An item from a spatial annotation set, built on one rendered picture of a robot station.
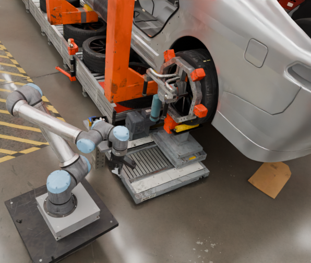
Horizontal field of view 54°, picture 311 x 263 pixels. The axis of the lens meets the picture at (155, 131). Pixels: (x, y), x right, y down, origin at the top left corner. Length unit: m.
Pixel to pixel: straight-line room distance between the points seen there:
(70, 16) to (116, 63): 1.97
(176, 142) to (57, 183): 1.43
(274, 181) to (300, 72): 1.59
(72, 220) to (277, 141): 1.48
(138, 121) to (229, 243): 1.38
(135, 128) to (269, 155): 1.33
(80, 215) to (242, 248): 1.37
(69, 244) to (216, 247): 1.20
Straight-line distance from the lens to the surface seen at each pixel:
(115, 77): 2.84
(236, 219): 2.95
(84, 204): 2.29
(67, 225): 2.20
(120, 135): 1.71
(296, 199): 3.41
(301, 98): 2.04
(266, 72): 2.10
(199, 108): 2.48
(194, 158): 3.08
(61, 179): 2.09
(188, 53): 2.62
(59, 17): 4.58
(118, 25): 2.63
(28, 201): 2.48
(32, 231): 2.33
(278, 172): 3.58
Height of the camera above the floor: 2.24
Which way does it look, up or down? 39 degrees down
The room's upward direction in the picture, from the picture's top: 11 degrees clockwise
